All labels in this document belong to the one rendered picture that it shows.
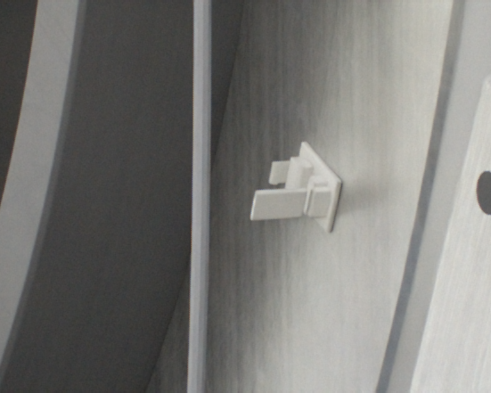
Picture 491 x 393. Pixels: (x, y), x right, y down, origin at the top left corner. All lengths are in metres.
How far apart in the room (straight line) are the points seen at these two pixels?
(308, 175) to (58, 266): 0.09
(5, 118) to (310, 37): 0.91
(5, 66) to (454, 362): 1.01
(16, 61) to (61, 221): 0.87
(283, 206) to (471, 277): 0.09
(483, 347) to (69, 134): 0.17
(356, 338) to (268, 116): 0.07
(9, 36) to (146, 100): 0.89
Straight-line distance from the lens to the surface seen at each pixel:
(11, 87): 1.86
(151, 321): 1.04
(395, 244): 0.92
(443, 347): 0.88
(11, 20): 1.88
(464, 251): 0.87
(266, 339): 0.99
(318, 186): 0.95
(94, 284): 1.02
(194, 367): 0.96
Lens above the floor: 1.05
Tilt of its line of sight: 5 degrees down
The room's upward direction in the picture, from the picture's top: 1 degrees counter-clockwise
